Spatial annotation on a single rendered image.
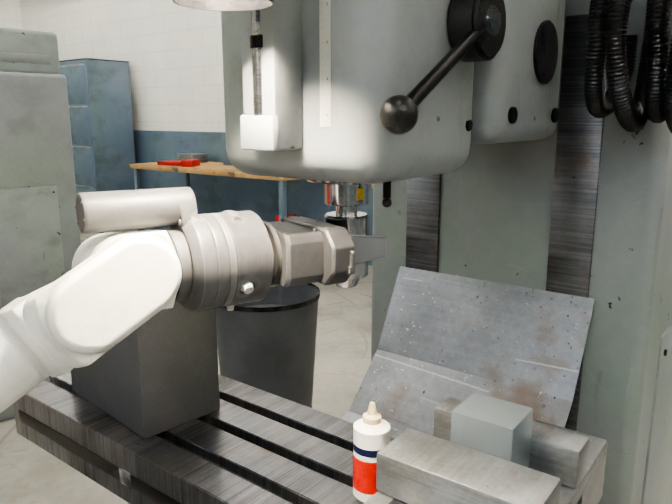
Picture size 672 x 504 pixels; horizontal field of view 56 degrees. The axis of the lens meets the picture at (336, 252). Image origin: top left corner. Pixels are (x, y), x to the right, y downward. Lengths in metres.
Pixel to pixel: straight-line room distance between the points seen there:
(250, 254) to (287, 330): 2.01
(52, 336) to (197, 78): 6.89
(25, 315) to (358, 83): 0.31
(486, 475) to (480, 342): 0.43
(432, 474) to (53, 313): 0.33
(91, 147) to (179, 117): 1.07
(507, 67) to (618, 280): 0.38
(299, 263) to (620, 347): 0.53
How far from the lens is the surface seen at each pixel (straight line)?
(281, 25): 0.55
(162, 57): 7.83
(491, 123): 0.68
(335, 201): 0.63
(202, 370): 0.89
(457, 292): 1.01
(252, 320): 2.53
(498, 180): 0.97
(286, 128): 0.55
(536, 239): 0.96
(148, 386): 0.85
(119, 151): 8.01
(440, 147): 0.61
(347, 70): 0.54
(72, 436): 0.98
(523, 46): 0.73
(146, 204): 0.56
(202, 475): 0.79
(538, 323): 0.96
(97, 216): 0.55
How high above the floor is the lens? 1.37
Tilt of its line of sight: 12 degrees down
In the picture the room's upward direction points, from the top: straight up
